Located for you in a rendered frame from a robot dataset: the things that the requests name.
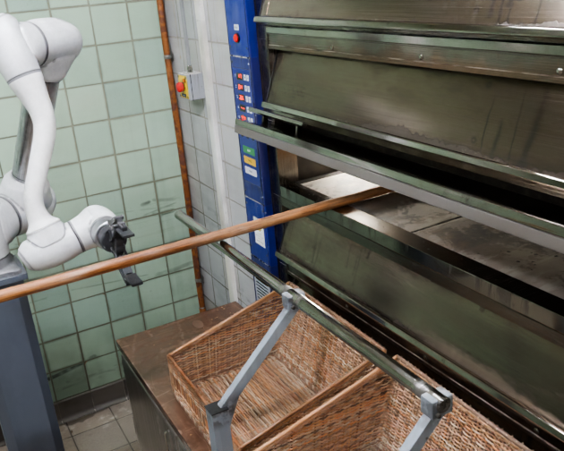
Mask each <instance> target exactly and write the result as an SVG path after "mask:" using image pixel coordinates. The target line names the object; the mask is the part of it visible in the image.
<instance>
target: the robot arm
mask: <svg viewBox="0 0 564 451"><path fill-rule="evenodd" d="M82 45H83V41H82V36H81V33H80V31H79V30H78V29H77V28H76V27H75V26H73V25H72V24H71V23H70V22H67V21H64V20H62V19H59V18H38V19H33V20H29V21H19V22H18V21H17V20H16V18H15V17H13V16H12V15H10V14H8V13H0V73H1V74H2V76H3V77H4V79H5V81H6V82H7V84H8V85H9V87H10V88H11V90H12V91H13V92H14V94H15V95H16V96H17V97H18V99H19V100H20V101H21V115H20V121H19V127H18V133H17V140H16V145H15V151H14V158H13V169H12V170H11V171H9V172H8V173H6V174H5V175H4V178H3V180H2V182H1V184H0V278H3V277H8V276H14V275H19V274H20V273H21V272H22V270H21V268H20V267H18V266H17V264H16V262H15V261H14V259H13V254H12V253H10V249H9V243H11V242H12V240H13V239H14V238H15V237H16V236H19V235H22V234H25V233H26V235H27V240H26V241H24V242H22V243H21V245H20V247H19V249H18V256H19V258H20V259H21V261H22V262H23V263H24V265H25V266H26V267H27V268H28V269H29V270H36V271H41V270H46V269H50V268H54V267H57V266H59V265H62V264H64V263H65V262H67V261H69V260H72V259H74V258H75V257H76V256H78V255H79V254H81V253H83V252H85V251H87V250H90V249H92V248H96V247H99V248H101V249H102V250H105V251H108V252H111V253H113V254H114V256H115V258H119V257H123V256H125V255H128V254H127V251H126V249H125V248H126V247H125V245H126V243H127V238H130V237H134V236H135V234H134V232H133V231H132V230H131V229H129V228H128V227H127V226H126V225H125V222H123V219H124V216H123V215H120V216H115V214H114V213H113V212H112V211H110V210H109V209H108V208H105V207H102V206H99V205H91V206H88V207H87V208H85V209H84V210H83V211H82V212H81V213H80V214H79V215H78V216H77V217H75V218H73V219H72V220H70V221H68V222H66V223H63V222H62V221H61V220H60V218H58V217H53V216H51V215H52V214H53V212H54V210H55V207H56V194H55V192H54V190H53V189H52V187H51V186H50V183H49V181H48V179H47V173H48V169H49V166H50V161H51V157H52V154H53V149H54V146H55V140H56V117H55V108H56V98H57V93H58V88H59V82H60V81H61V80H62V79H63V78H64V77H65V76H66V74H67V73H68V71H69V69H70V67H71V65H72V63H73V61H74V59H75V58H76V57H77V56H78V55H79V53H80V52H81V49H82ZM123 254H125V255H123ZM118 270H119V272H120V274H121V276H122V278H123V280H124V282H125V285H126V286H128V285H131V286H132V287H135V286H137V285H143V282H142V280H141V279H140V278H139V277H138V276H137V275H136V274H135V273H133V272H132V268H131V267H127V268H121V269H118Z"/></svg>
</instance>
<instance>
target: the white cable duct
mask: <svg viewBox="0 0 564 451"><path fill-rule="evenodd" d="M193 1H194V8H195V15H196V23H197V31H198V38H199V45H200V53H201V67H202V74H203V82H204V89H205V97H206V104H207V112H208V119H209V133H210V141H211V148H212V156H213V163H214V171H215V178H216V186H217V194H218V207H219V215H220V223H221V229H223V228H227V227H229V221H228V214H227V205H226V191H225V183H224V176H223V167H222V160H221V152H220V144H219V137H218V122H217V114H216V106H215V99H214V90H213V83H212V75H211V67H210V59H209V45H208V37H207V30H206V22H205V13H204V6H203V0H193ZM225 260H226V273H227V282H228V289H229V296H230V302H238V298H237V291H236V282H235V268H234V261H233V260H231V259H230V258H228V256H227V255H225Z"/></svg>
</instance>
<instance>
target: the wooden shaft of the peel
mask: <svg viewBox="0 0 564 451"><path fill-rule="evenodd" d="M390 192H393V191H392V190H389V189H386V188H384V187H381V186H376V187H373V188H370V189H366V190H363V191H358V192H354V193H350V194H347V195H344V196H340V197H337V198H334V199H330V200H324V201H322V202H318V203H314V204H312V205H308V206H304V207H301V208H295V209H292V210H288V211H286V212H282V213H278V214H276V215H272V216H268V217H263V218H259V219H256V220H253V221H250V222H246V223H242V224H240V225H233V226H230V227H227V228H223V229H220V230H217V231H214V232H210V233H206V234H201V235H197V236H194V237H191V238H187V239H184V240H181V241H178V242H174V243H169V244H165V245H161V246H158V247H155V248H151V249H148V250H145V251H139V252H135V253H133V254H129V255H125V256H123V257H119V258H115V259H112V260H107V261H103V262H99V263H97V264H93V265H89V266H87V267H83V268H77V269H74V270H71V271H67V272H64V273H61V274H57V275H53V276H51V277H44V278H41V279H38V280H35V281H31V282H28V283H25V284H21V285H16V286H12V287H8V288H5V289H2V290H0V303H1V302H7V301H10V300H13V299H16V298H20V297H23V296H26V295H29V294H35V293H38V292H42V291H45V290H48V289H51V288H55V287H58V286H61V285H67V284H70V283H73V282H76V281H80V280H83V279H86V278H90V277H95V276H98V275H102V274H105V273H108V272H111V271H115V270H118V269H121V268H127V267H130V266H133V265H137V264H140V263H143V262H146V261H150V260H155V259H158V258H162V257H165V256H168V255H172V254H175V253H178V252H181V251H187V250H190V249H193V248H197V247H200V246H203V245H206V244H210V243H215V242H219V241H222V240H225V239H228V238H232V237H235V236H238V235H241V234H247V233H250V232H253V231H257V230H261V229H263V228H267V227H270V226H275V225H279V224H282V223H285V222H288V221H292V220H295V219H298V218H301V217H308V216H310V215H314V214H317V213H321V212H323V211H327V210H330V209H334V208H339V207H342V206H345V205H348V204H352V203H356V202H358V201H362V200H368V199H370V198H374V197H377V196H381V195H383V194H387V193H390Z"/></svg>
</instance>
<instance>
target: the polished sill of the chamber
mask: <svg viewBox="0 0 564 451"><path fill-rule="evenodd" d="M280 190H281V197H283V198H285V199H287V200H290V201H292V202H293V203H295V204H297V205H300V206H302V207H304V206H308V205H312V204H314V203H318V202H322V201H324V200H330V199H332V198H331V197H328V196H326V195H324V194H322V193H319V192H317V191H314V190H312V189H310V188H308V187H305V186H303V185H301V184H299V183H296V182H294V183H288V184H284V185H280ZM317 214H318V215H320V216H322V217H325V218H327V219H328V220H330V221H332V222H334V223H336V224H338V225H341V226H343V227H345V228H347V229H349V230H351V231H353V232H355V233H357V234H359V235H361V236H363V237H365V238H367V239H369V240H371V241H373V242H375V243H378V244H380V245H382V246H384V247H386V248H388V249H390V250H392V251H394V252H396V253H398V254H400V255H402V256H404V257H406V258H408V259H410V260H412V261H414V262H416V263H419V264H421V265H423V266H425V267H427V268H429V269H431V270H433V271H435V272H437V273H439V274H441V275H443V276H445V277H447V278H449V279H451V280H453V281H455V282H457V283H460V284H461V285H464V286H466V287H468V288H470V289H472V290H474V291H476V292H477V293H479V294H482V295H484V296H486V297H488V298H490V299H492V300H494V301H495V302H499V303H501V304H503V305H505V306H507V307H509V308H510V309H512V310H514V311H517V312H519V313H521V314H523V315H525V316H527V317H528V318H530V319H533V320H535V321H538V322H540V323H542V324H544V325H545V326H547V327H549V328H552V329H554V330H556V331H558V332H560V333H561V334H563V335H564V300H563V299H561V298H559V297H558V296H555V295H553V294H549V293H547V292H545V291H544V290H541V289H539V288H537V287H534V286H532V285H529V284H527V283H525V282H523V281H520V280H518V279H516V278H514V277H511V276H509V275H506V274H504V273H502V272H500V271H498V270H496V269H494V268H490V267H488V266H486V265H484V264H482V263H480V262H477V261H475V260H472V259H469V258H468V257H466V256H463V255H461V254H459V253H457V252H454V251H452V250H449V249H447V248H445V247H443V246H440V245H438V244H437V243H433V242H431V241H428V240H426V239H424V238H422V237H420V236H418V235H416V234H412V233H410V232H408V231H406V230H404V229H402V228H399V227H397V226H395V225H392V224H390V223H388V222H385V221H383V220H381V219H379V218H376V217H374V216H371V215H369V214H367V213H365V212H362V211H361V210H359V209H356V208H353V207H351V206H348V205H345V206H342V207H339V208H334V209H330V210H327V211H323V212H321V213H317Z"/></svg>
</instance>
